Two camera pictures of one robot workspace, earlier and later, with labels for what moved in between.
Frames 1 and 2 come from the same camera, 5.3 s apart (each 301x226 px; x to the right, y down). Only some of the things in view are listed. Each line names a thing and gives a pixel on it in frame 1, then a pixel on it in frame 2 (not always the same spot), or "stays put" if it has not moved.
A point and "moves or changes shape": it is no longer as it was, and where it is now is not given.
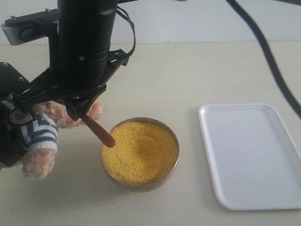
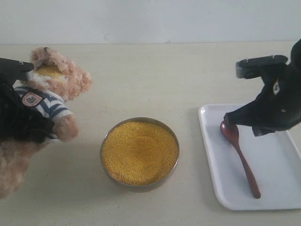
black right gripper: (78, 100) → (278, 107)
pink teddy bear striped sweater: (41, 134) moves or changes shape
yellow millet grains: (145, 152) stays put
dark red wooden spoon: (104, 135) → (231, 133)
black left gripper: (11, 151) → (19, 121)
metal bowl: (145, 155) stays put
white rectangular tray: (255, 165) stays put
